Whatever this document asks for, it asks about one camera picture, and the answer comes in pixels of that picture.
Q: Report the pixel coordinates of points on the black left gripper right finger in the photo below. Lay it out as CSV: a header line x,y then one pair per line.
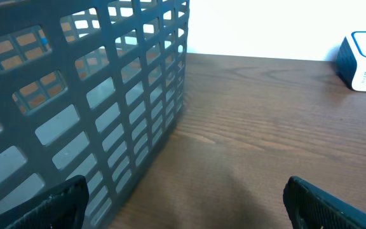
x,y
310,207

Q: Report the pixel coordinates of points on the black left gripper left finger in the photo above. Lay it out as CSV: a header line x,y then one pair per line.
x,y
62,206

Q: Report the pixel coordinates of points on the white barcode scanner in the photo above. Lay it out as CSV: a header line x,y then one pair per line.
x,y
351,60

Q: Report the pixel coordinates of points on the grey plastic mesh basket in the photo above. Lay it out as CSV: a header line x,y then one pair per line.
x,y
91,88

